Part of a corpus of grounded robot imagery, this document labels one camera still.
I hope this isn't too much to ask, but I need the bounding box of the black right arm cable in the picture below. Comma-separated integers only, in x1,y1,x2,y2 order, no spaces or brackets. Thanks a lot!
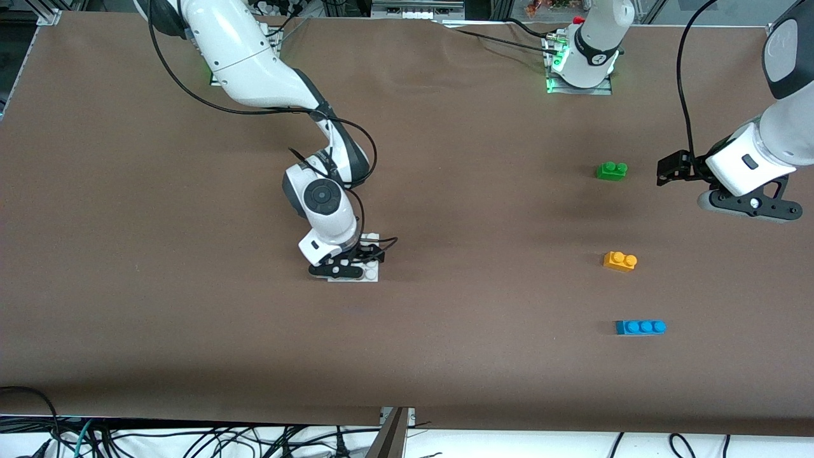
148,0,399,255

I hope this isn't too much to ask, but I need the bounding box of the short black base cable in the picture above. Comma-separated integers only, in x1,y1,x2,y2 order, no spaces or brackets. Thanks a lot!
506,17,558,39

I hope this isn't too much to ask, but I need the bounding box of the blue three-stud block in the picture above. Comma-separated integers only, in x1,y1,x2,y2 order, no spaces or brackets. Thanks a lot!
615,319,667,337

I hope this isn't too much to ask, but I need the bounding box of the yellow two-stud block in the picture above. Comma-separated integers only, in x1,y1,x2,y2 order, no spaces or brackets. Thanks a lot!
603,251,638,273

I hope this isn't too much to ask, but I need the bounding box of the brown table cover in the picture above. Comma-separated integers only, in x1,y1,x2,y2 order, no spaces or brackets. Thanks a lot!
0,11,814,437

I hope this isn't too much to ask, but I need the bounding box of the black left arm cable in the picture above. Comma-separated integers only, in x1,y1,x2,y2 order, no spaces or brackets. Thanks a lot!
677,0,718,163

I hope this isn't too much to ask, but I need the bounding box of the aluminium frame corner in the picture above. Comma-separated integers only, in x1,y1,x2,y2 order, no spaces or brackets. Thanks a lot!
35,0,64,26

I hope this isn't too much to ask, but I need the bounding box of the teal floor cable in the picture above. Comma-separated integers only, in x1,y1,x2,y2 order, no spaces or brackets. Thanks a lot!
71,419,95,458

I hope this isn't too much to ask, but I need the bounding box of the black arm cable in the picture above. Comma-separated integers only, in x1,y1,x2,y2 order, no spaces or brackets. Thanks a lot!
677,0,718,163
148,0,399,255

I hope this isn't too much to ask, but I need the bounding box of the black looped floor cable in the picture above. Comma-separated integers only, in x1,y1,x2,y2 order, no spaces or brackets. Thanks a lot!
0,385,62,458

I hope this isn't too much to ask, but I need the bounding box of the white studded base plate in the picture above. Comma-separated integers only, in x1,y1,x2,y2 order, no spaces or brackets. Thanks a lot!
326,232,381,283

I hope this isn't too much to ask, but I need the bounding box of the silver metal rail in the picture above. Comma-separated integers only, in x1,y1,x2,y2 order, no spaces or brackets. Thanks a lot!
372,0,465,20

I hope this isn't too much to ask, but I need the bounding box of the dark metal profile leg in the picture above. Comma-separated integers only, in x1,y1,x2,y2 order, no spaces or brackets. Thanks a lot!
364,407,409,458

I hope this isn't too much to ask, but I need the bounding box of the long black base cable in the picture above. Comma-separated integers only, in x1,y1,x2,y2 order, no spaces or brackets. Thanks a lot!
445,25,563,53

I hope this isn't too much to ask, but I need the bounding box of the colourful background object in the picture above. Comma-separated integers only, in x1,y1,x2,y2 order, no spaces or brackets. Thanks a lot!
525,0,573,17

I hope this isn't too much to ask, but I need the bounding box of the black base cable bundle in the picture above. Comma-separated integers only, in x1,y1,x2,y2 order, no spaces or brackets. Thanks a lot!
254,0,312,40

